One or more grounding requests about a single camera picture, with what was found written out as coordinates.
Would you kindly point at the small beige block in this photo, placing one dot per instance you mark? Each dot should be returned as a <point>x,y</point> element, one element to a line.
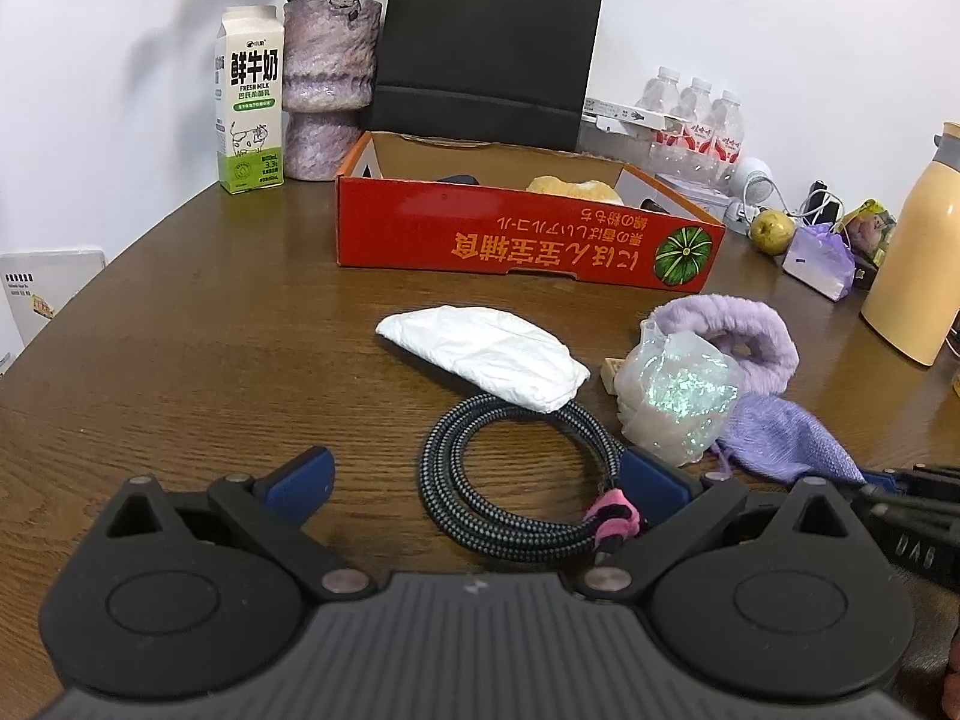
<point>610,375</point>

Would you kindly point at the purple woven pouch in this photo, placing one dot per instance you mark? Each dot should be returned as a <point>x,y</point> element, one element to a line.
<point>780,435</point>

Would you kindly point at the navy zip pouch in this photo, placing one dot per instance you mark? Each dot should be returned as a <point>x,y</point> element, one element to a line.
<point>459,179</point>

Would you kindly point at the black paper bag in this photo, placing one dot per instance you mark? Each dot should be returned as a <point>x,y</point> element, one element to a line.
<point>480,37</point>

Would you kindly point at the iridescent plastic bag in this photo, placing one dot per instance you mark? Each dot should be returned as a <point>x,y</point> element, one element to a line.
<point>675,397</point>

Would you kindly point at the clear water bottle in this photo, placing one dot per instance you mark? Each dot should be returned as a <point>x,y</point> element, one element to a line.
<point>696,120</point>
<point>660,101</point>
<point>726,131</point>

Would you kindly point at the purple plastic bag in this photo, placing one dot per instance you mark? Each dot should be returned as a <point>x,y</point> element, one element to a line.
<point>821,262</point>

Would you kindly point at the small white fan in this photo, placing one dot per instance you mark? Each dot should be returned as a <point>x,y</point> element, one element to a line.
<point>754,180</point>

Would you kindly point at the yellow thermos jug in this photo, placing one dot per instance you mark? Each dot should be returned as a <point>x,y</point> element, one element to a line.
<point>919,262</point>

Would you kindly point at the white pad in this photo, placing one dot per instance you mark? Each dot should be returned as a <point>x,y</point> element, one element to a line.
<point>487,352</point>

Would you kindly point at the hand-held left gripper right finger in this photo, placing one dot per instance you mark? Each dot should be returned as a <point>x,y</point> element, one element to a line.
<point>656,484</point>

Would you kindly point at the white yellow plush toy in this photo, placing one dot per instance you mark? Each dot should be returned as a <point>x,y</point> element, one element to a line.
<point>570,187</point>

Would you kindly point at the white printed carton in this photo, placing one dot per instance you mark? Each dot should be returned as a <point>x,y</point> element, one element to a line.
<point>45,307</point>

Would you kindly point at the white green milk carton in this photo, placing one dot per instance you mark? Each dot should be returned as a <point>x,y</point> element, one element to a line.
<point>251,105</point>

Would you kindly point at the green pear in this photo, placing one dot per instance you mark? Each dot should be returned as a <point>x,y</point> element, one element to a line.
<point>772,231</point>

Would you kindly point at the red cardboard box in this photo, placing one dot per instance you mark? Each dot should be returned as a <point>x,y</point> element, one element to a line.
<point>487,232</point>

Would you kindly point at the black charger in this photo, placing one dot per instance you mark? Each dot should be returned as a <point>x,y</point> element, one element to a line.
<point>819,195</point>

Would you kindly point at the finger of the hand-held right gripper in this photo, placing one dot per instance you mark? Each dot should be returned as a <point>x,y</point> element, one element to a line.
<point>879,477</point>
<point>915,506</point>

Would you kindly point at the colourful snack packet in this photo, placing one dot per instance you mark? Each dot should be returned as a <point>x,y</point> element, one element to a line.
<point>870,229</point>

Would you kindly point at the white tin box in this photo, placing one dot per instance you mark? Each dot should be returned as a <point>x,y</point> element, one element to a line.
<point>705,199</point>

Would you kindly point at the purple textured vase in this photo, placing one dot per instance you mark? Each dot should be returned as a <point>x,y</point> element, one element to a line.
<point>322,90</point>

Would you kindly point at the white flat box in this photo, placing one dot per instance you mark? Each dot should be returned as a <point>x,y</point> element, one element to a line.
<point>622,114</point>

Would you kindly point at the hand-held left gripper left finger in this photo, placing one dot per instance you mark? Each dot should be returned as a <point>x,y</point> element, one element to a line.
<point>304,484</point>

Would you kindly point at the purple fluffy headband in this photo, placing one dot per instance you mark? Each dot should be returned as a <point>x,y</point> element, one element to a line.
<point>757,330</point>

